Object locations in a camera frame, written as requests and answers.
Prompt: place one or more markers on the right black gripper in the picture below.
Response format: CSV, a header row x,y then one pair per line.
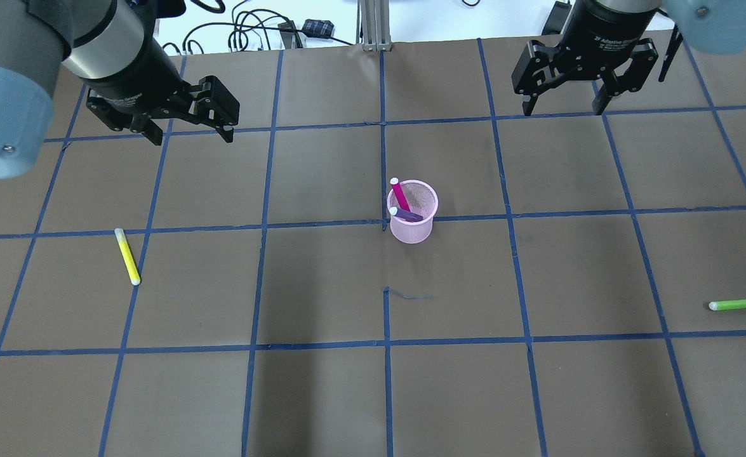
x,y
603,28

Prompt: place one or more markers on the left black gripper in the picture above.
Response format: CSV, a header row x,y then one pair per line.
x,y
133,75

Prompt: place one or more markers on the pink pen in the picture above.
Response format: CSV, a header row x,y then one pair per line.
x,y
398,192

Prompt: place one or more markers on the purple pen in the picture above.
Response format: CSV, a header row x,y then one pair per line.
x,y
408,216

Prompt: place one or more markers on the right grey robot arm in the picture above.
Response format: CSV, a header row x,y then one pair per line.
x,y
714,27

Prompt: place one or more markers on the pink mesh cup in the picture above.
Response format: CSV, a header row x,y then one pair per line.
x,y
412,206

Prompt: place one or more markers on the yellow pen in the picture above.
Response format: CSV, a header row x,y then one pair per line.
x,y
128,257

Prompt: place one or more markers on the black power adapter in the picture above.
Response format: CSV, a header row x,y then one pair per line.
x,y
321,29

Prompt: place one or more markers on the green pen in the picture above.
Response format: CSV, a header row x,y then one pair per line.
x,y
734,304

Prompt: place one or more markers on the aluminium frame post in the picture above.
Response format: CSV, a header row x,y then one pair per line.
x,y
373,25

